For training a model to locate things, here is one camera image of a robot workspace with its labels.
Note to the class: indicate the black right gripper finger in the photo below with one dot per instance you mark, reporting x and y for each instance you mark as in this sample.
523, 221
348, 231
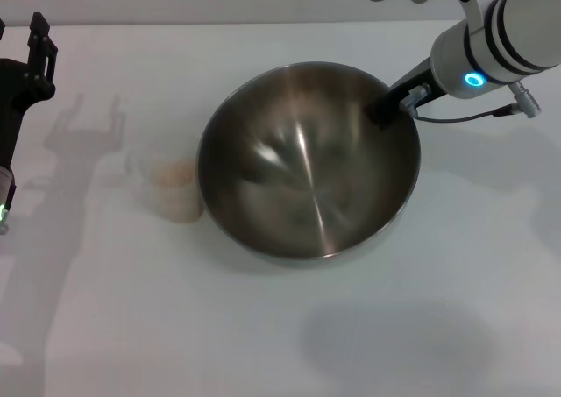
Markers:
383, 112

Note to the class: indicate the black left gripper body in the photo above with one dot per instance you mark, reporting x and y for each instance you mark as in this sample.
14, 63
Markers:
13, 99

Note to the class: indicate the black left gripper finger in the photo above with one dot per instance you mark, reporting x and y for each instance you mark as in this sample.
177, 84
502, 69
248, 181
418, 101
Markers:
2, 29
41, 48

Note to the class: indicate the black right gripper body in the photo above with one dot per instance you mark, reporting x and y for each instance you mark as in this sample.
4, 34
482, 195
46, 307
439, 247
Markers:
412, 88

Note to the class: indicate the stainless steel mixing bowl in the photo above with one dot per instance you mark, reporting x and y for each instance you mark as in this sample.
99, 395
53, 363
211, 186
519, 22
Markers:
307, 165

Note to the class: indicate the white rice grains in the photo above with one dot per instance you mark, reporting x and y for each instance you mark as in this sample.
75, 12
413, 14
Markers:
175, 173

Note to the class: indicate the clear plastic measuring cup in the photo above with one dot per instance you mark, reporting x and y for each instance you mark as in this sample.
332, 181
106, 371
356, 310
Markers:
175, 195

